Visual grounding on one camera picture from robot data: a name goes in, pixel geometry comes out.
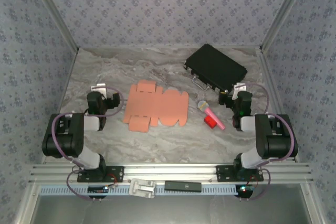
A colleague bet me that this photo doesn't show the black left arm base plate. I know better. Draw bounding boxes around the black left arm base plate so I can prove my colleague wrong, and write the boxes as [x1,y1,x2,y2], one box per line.
[77,165,124,183]

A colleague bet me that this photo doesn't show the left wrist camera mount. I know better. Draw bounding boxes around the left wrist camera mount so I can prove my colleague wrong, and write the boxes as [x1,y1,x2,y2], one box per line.
[91,83,108,96]

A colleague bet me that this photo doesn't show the salmon pink paper box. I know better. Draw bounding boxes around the salmon pink paper box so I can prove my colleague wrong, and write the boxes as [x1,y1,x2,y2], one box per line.
[122,79,190,132]

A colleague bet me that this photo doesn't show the black metal case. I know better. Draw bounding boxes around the black metal case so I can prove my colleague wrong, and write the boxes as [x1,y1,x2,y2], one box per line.
[183,43,248,94]

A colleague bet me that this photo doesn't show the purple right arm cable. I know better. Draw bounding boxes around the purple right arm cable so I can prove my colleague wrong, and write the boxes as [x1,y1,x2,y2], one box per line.
[245,82,299,168]

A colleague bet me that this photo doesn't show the aluminium frame rail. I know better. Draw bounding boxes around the aluminium frame rail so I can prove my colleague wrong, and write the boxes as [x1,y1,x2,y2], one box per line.
[28,163,314,185]

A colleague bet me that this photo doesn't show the red block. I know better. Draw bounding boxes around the red block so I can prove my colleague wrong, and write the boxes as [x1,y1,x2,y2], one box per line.
[203,115,217,130]

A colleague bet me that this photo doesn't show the pink toy microphone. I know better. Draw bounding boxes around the pink toy microphone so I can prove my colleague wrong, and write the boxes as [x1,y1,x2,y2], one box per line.
[197,100,226,131]

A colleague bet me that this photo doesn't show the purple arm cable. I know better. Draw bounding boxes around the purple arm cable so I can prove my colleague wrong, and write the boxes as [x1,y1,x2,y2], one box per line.
[51,86,125,168]
[245,82,299,168]

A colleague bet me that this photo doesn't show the slotted grey cable duct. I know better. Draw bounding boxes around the slotted grey cable duct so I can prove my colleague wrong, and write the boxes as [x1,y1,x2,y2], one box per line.
[39,185,238,196]

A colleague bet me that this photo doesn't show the black bar device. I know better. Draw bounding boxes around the black bar device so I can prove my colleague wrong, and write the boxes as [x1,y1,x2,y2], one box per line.
[164,180,202,193]

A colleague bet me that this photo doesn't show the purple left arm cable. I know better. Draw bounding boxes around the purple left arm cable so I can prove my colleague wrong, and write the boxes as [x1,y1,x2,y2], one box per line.
[51,86,125,168]

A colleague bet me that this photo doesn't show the white plastic bracket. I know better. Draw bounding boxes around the white plastic bracket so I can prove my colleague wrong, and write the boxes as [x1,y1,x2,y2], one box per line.
[129,178,157,199]

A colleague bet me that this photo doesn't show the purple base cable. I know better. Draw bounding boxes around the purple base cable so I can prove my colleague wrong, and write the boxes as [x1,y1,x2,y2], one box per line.
[66,170,103,201]
[237,168,271,201]

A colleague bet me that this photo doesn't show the aluminium corner post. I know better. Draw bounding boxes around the aluminium corner post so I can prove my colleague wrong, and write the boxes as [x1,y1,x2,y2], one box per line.
[26,0,79,51]
[258,0,314,53]

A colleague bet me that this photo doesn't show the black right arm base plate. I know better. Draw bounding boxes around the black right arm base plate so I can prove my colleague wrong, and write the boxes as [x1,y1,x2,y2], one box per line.
[215,165,264,183]

